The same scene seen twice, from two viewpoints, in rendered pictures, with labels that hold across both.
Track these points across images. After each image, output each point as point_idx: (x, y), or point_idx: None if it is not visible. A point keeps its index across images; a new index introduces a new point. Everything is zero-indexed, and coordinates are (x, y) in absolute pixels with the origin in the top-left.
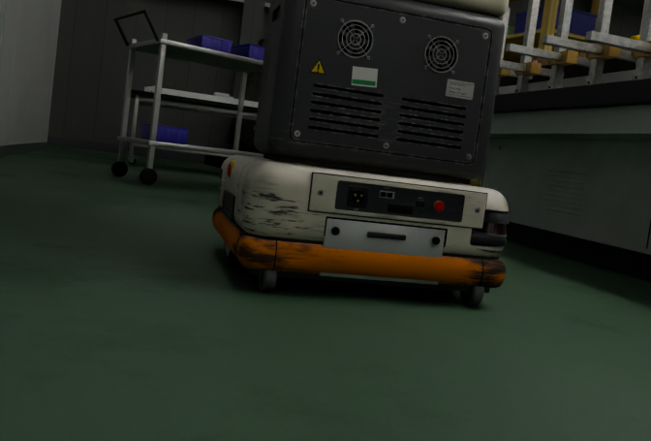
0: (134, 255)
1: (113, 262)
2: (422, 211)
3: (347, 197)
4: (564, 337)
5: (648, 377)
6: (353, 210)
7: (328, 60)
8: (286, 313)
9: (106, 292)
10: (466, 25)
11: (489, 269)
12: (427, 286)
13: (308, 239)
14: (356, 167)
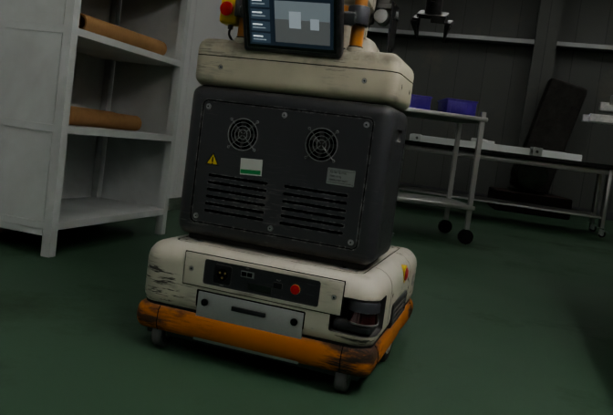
0: (135, 300)
1: (102, 305)
2: (280, 293)
3: (213, 274)
4: None
5: None
6: (218, 285)
7: (221, 153)
8: (122, 367)
9: (30, 329)
10: (348, 116)
11: (348, 357)
12: (294, 364)
13: (185, 306)
14: (251, 245)
